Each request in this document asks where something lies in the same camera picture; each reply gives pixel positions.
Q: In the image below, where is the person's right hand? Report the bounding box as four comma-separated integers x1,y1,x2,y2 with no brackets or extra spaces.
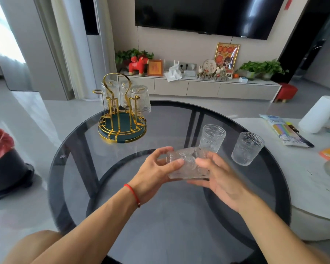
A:
187,152,254,214

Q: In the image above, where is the person's left hand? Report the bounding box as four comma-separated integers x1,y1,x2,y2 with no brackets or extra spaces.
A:
129,146,185,206

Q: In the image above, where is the clear embossed glass cup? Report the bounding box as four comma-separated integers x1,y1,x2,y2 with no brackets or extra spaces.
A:
231,131,265,166
119,81,133,109
199,124,226,153
129,85,152,114
166,147,211,179
101,80,120,110

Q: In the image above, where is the person's left forearm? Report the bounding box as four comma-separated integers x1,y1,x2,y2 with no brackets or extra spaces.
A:
30,187,140,264

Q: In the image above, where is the person's right forearm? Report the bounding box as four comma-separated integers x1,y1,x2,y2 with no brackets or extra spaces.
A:
236,193,330,264

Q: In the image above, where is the round dark glass table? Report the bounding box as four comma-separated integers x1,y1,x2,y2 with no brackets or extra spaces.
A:
47,100,292,264

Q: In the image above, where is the gold cup rack green tray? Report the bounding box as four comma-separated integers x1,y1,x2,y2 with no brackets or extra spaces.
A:
93,73,148,144

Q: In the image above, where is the beige television cabinet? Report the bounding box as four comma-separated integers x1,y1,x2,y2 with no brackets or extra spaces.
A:
117,72,281,103

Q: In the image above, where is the packet of coloured straws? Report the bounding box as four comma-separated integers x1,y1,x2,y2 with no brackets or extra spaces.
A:
259,114,315,148

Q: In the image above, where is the row of small figurines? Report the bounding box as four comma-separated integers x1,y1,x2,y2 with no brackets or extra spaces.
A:
197,66,229,81

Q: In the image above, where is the crumpled white tissue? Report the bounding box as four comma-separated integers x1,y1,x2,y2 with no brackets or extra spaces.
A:
164,63,183,82

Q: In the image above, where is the round decorative plate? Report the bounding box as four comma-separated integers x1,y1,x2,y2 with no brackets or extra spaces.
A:
202,59,217,72

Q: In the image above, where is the small orange framed picture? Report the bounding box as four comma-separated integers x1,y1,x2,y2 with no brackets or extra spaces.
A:
147,59,164,77

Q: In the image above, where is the white router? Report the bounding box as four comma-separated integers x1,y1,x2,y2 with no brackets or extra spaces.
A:
164,60,180,71

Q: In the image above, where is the white marble table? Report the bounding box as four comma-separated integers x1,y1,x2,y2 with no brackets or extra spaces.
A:
233,118,330,241

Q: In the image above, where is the green potted plant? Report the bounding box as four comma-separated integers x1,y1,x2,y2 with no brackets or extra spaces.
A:
115,48,155,72
238,61,262,81
260,59,289,81

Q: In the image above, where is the red horse figurine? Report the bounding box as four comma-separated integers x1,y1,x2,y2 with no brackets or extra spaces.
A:
128,56,150,76

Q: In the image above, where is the red stool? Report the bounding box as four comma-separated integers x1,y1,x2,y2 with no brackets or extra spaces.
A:
275,82,298,103

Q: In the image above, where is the large gold framed picture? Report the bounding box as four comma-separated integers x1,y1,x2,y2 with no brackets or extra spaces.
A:
214,42,240,71

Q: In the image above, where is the white paper towel roll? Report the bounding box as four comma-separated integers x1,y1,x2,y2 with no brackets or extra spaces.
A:
298,96,330,134

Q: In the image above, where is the cream curtain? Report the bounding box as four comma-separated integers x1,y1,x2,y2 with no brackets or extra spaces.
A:
33,0,118,101

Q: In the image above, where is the person's leg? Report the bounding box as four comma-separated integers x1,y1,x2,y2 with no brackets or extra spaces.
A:
1,230,64,264

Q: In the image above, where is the black bin with red bag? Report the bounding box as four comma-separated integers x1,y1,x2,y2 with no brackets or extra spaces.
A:
0,127,35,201

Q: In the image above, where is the red string bracelet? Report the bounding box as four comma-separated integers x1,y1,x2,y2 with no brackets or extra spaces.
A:
123,184,141,208

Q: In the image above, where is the black wall television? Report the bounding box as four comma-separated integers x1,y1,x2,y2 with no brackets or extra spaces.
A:
134,0,287,40

